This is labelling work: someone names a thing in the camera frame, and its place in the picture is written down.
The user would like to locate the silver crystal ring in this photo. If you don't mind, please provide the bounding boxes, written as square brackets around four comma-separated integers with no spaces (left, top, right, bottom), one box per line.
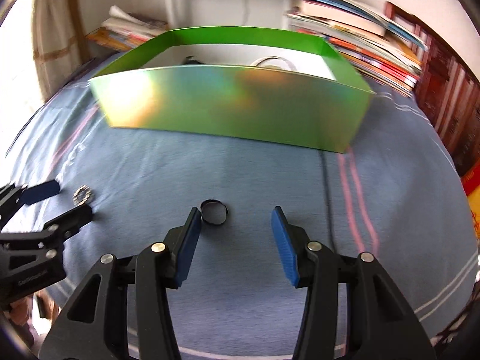
[72,184,94,207]

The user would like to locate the person's left hand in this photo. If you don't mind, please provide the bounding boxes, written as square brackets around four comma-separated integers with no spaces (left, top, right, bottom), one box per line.
[5,290,61,348]

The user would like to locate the blue striped bed sheet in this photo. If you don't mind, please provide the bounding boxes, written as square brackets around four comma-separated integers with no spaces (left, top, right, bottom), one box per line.
[1,79,478,359]

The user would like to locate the beige curtain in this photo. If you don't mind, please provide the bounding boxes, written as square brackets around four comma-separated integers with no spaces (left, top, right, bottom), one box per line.
[32,0,90,102]

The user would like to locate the red yellow carton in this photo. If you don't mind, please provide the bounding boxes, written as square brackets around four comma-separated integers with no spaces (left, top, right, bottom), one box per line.
[461,162,480,240]

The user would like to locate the left stack of books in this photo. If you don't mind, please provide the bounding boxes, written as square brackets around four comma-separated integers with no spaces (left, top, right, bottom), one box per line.
[86,5,169,51]

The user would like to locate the stack of books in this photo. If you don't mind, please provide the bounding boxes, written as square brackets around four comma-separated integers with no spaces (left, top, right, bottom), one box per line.
[286,0,428,96]
[86,5,169,51]

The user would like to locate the dark wooden headboard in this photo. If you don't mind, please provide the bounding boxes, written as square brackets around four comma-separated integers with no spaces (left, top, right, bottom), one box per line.
[384,2,479,176]

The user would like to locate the pale jade bangle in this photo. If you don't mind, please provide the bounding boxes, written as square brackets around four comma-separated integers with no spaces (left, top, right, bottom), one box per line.
[250,56,297,72]

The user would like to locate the green cardboard box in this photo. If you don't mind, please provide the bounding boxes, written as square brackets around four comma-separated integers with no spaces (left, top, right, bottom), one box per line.
[89,26,374,153]

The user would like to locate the right stack of books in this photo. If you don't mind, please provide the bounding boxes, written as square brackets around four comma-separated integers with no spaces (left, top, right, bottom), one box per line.
[286,0,428,96]

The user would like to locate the black ring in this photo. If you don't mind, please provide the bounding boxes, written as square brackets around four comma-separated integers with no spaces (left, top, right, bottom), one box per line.
[199,198,229,227]

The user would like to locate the black cable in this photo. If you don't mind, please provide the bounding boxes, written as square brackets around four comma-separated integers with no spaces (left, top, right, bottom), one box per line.
[318,149,339,252]

